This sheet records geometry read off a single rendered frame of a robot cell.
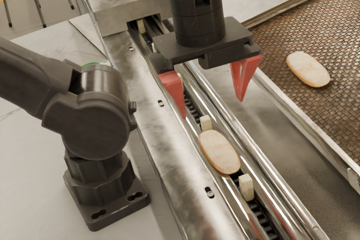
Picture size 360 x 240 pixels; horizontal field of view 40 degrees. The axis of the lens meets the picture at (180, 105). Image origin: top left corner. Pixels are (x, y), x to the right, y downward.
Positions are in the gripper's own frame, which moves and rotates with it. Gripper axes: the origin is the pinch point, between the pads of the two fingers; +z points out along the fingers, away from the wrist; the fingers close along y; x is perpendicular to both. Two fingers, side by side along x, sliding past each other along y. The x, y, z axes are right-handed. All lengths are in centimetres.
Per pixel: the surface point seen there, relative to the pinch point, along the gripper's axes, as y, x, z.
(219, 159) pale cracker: -0.7, -2.7, 6.9
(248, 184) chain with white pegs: 0.5, -9.1, 6.4
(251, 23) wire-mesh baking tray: 15.8, 23.8, 2.6
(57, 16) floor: -22, 315, 94
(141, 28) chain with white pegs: 0.2, 46.9, 7.9
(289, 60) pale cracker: 14.7, 8.1, 2.3
